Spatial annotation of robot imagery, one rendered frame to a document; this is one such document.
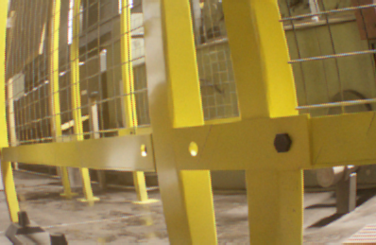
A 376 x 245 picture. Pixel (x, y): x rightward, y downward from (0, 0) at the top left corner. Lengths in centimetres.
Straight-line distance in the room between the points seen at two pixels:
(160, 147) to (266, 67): 20
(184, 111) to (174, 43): 9
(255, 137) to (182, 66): 17
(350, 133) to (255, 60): 15
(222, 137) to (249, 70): 8
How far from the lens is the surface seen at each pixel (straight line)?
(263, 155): 53
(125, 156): 74
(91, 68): 457
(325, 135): 48
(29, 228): 126
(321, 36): 257
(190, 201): 65
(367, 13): 227
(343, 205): 192
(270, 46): 54
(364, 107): 238
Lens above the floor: 45
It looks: 1 degrees down
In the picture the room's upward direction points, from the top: 7 degrees counter-clockwise
